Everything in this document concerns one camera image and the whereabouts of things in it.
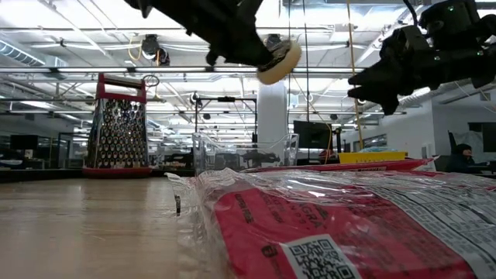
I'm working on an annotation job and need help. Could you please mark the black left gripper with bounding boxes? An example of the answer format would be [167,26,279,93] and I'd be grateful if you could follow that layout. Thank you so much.
[150,0,274,67]

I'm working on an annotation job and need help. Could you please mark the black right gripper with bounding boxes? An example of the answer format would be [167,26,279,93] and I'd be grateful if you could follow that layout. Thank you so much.
[347,26,496,116]

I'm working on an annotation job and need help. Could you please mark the small red snack packet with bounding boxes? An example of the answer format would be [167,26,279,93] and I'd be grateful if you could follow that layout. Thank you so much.
[242,157,436,174]

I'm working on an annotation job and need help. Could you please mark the yellow plastic basket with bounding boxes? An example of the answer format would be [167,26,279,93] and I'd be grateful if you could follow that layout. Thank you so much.
[338,150,409,165]

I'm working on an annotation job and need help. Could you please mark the white pillar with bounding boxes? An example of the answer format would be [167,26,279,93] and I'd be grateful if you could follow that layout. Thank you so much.
[257,80,288,154]

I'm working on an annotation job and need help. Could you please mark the black monitor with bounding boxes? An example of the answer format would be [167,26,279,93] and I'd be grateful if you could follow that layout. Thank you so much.
[293,120,333,150]

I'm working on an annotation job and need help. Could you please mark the clear plastic bin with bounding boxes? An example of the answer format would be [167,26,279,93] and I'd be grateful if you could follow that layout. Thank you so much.
[191,132,300,174]

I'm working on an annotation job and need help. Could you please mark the person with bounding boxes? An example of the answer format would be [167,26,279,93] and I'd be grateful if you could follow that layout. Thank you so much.
[444,143,490,174]

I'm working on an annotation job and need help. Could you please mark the red wrapped packet QR code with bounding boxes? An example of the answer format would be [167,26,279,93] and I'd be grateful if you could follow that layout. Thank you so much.
[164,168,496,279]

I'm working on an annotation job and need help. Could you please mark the small dark monitor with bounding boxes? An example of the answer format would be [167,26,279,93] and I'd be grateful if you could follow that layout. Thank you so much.
[9,134,39,151]

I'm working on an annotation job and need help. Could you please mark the yellow cable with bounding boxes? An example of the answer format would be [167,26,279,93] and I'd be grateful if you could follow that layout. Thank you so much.
[346,0,366,153]

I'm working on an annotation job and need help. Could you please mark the ceiling cable reel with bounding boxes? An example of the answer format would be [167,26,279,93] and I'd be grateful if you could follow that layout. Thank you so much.
[265,33,284,48]
[140,34,160,61]

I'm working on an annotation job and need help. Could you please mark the black frame stand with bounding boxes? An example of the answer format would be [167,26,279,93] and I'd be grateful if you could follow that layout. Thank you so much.
[195,96,258,145]

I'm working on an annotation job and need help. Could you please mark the metal box grater red handle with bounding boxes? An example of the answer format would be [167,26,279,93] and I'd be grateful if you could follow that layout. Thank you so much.
[81,72,153,180]

